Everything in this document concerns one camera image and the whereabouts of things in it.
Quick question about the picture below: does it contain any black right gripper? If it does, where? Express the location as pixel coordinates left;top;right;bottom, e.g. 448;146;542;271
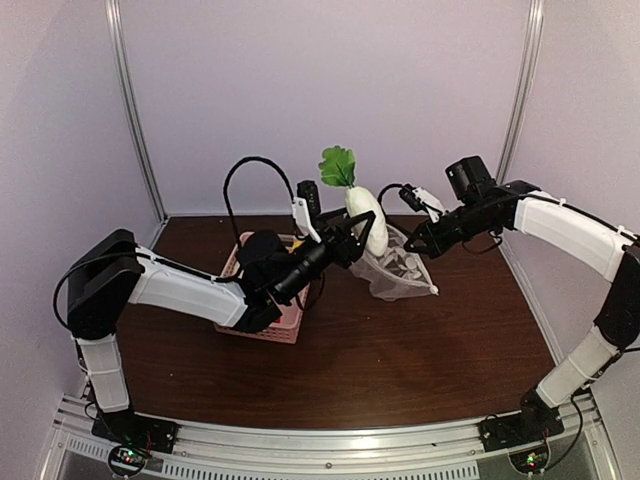
405;201;497;259

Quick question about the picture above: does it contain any right round circuit board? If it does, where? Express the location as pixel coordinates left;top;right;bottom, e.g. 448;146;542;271
509;446;550;475

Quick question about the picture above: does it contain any clear zip top bag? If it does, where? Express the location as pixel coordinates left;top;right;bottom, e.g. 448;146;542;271
350;225;439;302

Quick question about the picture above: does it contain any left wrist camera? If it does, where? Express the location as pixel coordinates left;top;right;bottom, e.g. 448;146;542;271
292;180;321;243

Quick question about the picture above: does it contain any right aluminium corner post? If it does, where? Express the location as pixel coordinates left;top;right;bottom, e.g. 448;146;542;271
496;0;545;183

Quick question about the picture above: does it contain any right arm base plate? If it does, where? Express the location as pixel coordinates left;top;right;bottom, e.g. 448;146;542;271
478;409;564;452

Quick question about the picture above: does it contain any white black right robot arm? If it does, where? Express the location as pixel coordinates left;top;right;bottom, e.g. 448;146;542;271
396;156;639;442

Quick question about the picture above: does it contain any black camera cable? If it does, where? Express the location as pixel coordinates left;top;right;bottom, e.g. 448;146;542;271
222;156;296;241
376;182;416;236

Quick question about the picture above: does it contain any black right camera cable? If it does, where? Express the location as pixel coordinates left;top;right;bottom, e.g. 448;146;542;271
376;182;416;236

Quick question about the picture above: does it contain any left aluminium corner post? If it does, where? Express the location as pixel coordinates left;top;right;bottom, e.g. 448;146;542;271
104;0;168;223

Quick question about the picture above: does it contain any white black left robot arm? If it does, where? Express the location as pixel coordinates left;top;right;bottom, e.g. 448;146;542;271
55;209;376;444

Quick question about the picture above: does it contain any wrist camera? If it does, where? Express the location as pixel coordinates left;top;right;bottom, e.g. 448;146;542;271
399;184;446;223
292;180;321;243

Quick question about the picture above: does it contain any round circuit board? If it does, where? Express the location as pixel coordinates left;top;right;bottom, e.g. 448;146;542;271
107;445;150;477
509;446;550;475

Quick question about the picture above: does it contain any left round circuit board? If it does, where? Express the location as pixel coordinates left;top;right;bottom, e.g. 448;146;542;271
107;445;150;477

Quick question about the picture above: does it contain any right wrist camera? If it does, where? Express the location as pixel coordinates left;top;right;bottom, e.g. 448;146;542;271
399;184;446;223

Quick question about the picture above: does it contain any aluminium corner post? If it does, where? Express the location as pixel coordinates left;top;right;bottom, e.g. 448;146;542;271
496;0;545;183
104;0;168;223

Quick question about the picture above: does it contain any aluminium front rail frame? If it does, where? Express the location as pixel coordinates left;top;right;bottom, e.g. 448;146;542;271
37;394;624;480

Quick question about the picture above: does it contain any pink perforated plastic basket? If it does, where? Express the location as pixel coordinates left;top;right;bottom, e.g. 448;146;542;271
214;231;311;345

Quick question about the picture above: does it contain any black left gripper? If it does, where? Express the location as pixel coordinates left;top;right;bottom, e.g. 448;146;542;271
274;205;375;303

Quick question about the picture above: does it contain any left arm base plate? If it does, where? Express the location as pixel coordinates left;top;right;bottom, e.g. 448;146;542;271
91;409;179;454

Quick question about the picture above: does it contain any black left camera cable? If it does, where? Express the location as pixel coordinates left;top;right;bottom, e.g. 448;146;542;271
222;156;296;241

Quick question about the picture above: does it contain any white radish with green leaves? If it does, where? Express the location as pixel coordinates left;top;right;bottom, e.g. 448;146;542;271
318;145;389;257

